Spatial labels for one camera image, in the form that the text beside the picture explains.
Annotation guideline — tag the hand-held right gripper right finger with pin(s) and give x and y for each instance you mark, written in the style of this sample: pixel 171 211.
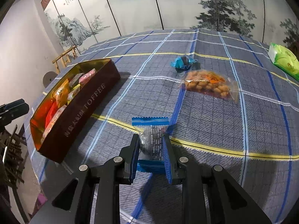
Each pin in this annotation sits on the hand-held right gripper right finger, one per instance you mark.
pixel 167 161

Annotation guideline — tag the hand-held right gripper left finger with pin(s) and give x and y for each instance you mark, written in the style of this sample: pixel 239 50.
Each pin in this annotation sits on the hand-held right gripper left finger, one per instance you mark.
pixel 134 156

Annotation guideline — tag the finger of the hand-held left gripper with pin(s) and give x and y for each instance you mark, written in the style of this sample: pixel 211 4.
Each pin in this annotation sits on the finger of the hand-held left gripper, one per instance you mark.
pixel 14 108

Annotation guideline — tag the blue-ended dark snack packet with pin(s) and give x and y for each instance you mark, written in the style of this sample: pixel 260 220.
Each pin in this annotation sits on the blue-ended dark snack packet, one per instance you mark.
pixel 151 137

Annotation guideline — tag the brown toffee box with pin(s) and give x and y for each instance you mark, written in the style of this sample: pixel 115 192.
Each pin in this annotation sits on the brown toffee box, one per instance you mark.
pixel 88 107

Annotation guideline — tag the pink and white snack packet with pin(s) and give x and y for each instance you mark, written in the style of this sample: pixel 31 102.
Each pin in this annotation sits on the pink and white snack packet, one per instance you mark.
pixel 56 120

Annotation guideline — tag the dark wooden furniture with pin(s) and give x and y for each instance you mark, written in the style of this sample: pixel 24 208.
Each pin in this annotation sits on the dark wooden furniture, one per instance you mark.
pixel 11 154

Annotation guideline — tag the round grey object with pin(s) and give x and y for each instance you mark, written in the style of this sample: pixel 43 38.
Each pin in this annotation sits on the round grey object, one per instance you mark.
pixel 49 78

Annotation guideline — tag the dark green snack packet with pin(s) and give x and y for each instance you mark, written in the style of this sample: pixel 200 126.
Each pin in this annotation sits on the dark green snack packet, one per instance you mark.
pixel 76 80

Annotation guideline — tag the light wooden rack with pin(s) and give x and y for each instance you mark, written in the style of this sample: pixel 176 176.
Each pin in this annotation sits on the light wooden rack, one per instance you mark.
pixel 65 56

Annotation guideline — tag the clear peanut packet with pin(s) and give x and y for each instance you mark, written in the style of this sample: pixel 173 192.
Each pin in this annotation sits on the clear peanut packet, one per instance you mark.
pixel 208 84

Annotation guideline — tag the pink object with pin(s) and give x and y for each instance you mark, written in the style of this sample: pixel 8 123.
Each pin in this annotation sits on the pink object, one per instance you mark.
pixel 42 199

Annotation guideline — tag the blue wrapped candy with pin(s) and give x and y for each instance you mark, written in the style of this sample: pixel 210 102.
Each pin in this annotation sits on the blue wrapped candy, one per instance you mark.
pixel 183 61

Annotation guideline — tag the painted landscape folding screen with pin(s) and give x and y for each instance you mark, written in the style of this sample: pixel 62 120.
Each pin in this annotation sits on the painted landscape folding screen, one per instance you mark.
pixel 140 4

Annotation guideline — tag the green tissue pack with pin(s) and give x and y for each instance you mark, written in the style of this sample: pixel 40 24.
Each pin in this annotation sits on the green tissue pack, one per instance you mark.
pixel 285 59

